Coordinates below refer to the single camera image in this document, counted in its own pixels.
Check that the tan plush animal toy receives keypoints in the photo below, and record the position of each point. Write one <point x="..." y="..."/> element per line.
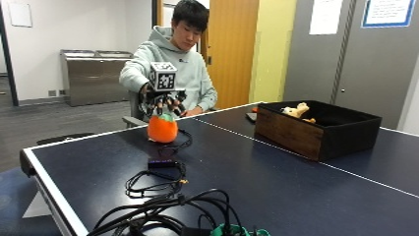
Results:
<point x="296" y="110"/>

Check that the black chair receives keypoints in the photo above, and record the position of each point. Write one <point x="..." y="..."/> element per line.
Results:
<point x="61" y="138"/>

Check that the dark box with wooden side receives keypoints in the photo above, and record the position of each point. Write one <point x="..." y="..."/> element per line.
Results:
<point x="290" y="132"/>

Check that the stainless steel bin cabinet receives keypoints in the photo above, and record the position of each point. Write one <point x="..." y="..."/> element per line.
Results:
<point x="93" y="78"/>

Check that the blue framed poster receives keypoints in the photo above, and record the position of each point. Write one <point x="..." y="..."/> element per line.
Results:
<point x="387" y="13"/>

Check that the wooden door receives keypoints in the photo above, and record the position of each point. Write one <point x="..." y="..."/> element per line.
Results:
<point x="231" y="55"/>

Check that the orange plush pumpkin toy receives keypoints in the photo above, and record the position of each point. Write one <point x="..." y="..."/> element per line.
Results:
<point x="162" y="129"/>

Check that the wall outlet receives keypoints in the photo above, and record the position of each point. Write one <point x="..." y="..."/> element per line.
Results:
<point x="52" y="93"/>

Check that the green plastic object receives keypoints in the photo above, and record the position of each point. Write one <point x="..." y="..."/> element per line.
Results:
<point x="235" y="231"/>

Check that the white wall board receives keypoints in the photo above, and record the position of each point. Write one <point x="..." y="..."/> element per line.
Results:
<point x="20" y="13"/>

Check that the small orange object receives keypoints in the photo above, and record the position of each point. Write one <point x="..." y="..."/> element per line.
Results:
<point x="254" y="109"/>

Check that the grey chair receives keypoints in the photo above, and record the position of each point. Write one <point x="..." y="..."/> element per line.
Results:
<point x="133" y="120"/>

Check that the the person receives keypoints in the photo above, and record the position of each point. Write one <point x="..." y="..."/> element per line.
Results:
<point x="187" y="65"/>

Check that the small black hub box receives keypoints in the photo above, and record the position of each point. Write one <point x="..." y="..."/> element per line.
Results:
<point x="162" y="163"/>

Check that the white paper sheet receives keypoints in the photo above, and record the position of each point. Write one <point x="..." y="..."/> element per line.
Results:
<point x="324" y="16"/>

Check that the small orange plush toy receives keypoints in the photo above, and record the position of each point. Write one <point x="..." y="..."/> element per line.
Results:
<point x="308" y="120"/>

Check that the white marker cube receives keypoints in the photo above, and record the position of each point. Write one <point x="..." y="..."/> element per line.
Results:
<point x="162" y="77"/>

